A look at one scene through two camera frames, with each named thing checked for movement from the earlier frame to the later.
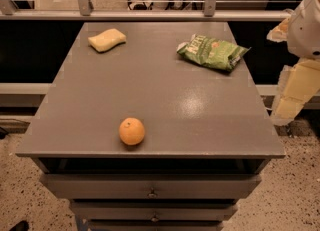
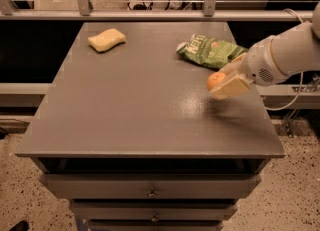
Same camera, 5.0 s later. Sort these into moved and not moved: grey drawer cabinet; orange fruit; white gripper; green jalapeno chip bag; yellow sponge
Moved: orange fruit; white gripper
Not moved: yellow sponge; grey drawer cabinet; green jalapeno chip bag
